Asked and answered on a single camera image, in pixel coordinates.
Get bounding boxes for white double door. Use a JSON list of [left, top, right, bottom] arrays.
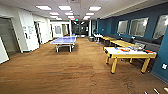
[[0, 35, 10, 65]]

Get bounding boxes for white wall outlet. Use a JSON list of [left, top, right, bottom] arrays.
[[161, 62, 168, 70]]

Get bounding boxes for white wall notice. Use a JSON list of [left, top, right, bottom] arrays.
[[27, 25, 36, 35]]

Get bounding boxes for dark grey bin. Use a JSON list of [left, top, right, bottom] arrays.
[[87, 35, 96, 43]]

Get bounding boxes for glass wall window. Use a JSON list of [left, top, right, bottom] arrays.
[[152, 14, 168, 41], [116, 20, 129, 36], [128, 16, 150, 38]]

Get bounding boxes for square ceiling light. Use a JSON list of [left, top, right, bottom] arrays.
[[88, 5, 102, 12], [48, 12, 61, 17], [58, 4, 73, 11], [64, 12, 75, 17], [35, 4, 53, 11], [85, 12, 96, 17]]

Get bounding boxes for dark grey doorway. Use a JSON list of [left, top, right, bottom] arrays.
[[0, 16, 21, 57]]

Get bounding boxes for small white table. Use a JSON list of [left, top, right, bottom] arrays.
[[93, 33, 104, 43]]

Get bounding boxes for blue ping pong table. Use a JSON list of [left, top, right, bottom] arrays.
[[49, 35, 78, 54]]

